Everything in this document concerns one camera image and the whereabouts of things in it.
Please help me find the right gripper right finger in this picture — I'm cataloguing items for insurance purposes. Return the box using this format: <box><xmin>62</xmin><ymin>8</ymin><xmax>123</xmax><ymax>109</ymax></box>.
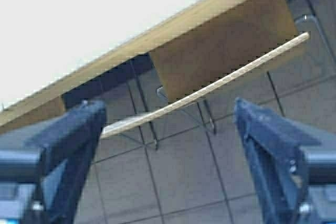
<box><xmin>234</xmin><ymin>98</ymin><xmax>335</xmax><ymax>223</ymax></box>

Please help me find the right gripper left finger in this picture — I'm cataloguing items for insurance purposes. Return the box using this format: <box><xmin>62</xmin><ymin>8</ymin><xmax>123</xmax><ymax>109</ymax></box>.
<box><xmin>0</xmin><ymin>100</ymin><xmax>107</xmax><ymax>224</ymax></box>

